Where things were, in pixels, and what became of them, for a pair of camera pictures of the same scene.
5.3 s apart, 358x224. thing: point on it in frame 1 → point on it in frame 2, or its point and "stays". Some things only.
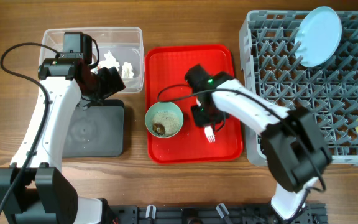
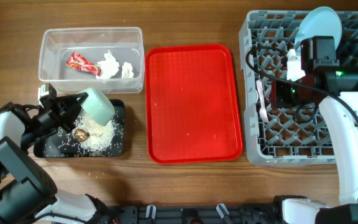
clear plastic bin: [120, 47] stays
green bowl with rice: [164, 119] → [97, 106]
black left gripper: [113, 82] → [60, 111]
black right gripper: [201, 121] → [281, 99]
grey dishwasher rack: [339, 92] stays
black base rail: [211, 214] stays
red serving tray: [166, 66] stays
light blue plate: [317, 36] stays
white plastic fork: [209, 134] → [263, 112]
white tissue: [127, 70] stays
